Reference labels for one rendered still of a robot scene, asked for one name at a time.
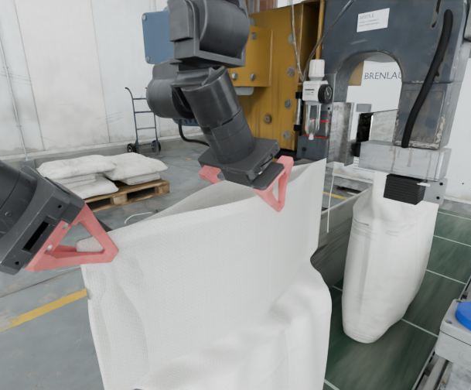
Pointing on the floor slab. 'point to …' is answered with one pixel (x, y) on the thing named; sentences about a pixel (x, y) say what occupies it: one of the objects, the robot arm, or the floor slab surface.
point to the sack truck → (141, 129)
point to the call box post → (459, 378)
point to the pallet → (129, 192)
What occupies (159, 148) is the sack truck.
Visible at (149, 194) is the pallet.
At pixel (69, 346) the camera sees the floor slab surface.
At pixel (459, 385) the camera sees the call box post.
